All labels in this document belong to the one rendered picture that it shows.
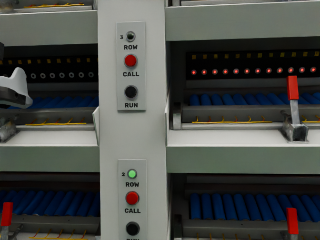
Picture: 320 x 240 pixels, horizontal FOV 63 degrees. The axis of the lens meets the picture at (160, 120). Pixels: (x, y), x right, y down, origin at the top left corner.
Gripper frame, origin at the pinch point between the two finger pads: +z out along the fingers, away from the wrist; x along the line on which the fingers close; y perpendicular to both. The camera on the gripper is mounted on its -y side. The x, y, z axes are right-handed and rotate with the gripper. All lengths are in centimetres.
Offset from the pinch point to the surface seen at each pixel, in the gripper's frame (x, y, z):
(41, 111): -4.2, -0.9, 0.3
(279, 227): -42.9, -19.5, 3.4
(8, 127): -1.0, -3.9, -3.1
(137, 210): -21.3, -15.6, -3.9
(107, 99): -17.2, -0.1, -5.6
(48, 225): -4.9, -20.2, 3.3
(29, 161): -4.9, -9.0, -3.5
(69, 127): -9.7, -3.7, -0.7
